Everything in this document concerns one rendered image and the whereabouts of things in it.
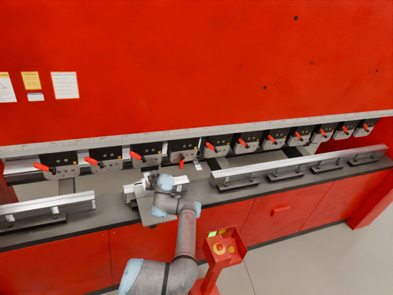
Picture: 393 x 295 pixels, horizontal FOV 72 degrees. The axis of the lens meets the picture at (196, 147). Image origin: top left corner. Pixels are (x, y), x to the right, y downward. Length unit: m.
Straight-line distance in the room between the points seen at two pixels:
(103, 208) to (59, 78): 0.82
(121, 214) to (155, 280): 0.76
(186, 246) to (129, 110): 0.60
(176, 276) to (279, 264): 1.87
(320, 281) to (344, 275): 0.26
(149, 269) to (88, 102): 0.67
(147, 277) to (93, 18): 0.84
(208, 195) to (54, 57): 1.17
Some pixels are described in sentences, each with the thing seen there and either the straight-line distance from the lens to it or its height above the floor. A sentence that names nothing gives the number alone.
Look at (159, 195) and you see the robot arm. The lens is 1.24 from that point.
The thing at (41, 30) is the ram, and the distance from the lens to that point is 1.06.
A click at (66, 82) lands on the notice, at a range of 1.13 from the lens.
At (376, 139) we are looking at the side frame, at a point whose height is 0.93.
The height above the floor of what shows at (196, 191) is 0.88.
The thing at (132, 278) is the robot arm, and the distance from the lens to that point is 0.94.
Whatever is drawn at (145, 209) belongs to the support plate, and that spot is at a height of 1.00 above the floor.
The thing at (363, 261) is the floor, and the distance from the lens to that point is 3.21.
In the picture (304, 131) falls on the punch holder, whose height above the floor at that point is 1.29.
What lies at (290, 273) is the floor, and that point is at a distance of 2.74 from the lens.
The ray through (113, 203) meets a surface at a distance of 1.68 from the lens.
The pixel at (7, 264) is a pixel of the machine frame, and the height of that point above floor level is 0.71.
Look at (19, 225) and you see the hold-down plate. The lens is 1.67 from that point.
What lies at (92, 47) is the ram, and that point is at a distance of 1.07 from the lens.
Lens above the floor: 2.21
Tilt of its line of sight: 40 degrees down
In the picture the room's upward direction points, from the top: 12 degrees clockwise
